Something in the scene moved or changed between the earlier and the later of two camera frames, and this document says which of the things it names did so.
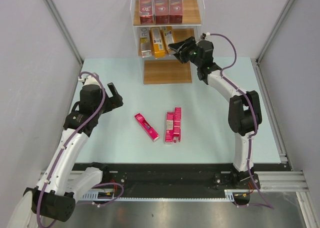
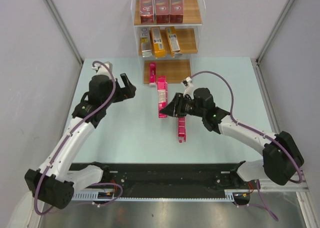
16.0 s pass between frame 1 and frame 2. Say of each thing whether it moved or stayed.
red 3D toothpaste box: stayed
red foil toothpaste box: stayed
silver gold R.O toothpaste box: stayed
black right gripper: moved
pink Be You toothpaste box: moved
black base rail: stayed
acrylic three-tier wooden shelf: stayed
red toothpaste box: stayed
